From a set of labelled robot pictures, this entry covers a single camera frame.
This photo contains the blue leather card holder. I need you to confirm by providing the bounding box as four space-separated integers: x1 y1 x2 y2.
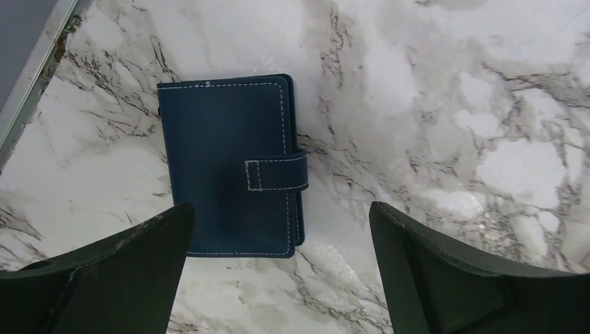
157 74 309 258

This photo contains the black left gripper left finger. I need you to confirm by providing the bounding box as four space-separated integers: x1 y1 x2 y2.
1 202 196 333

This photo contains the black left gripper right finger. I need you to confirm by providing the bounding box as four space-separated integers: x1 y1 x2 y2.
369 202 589 333

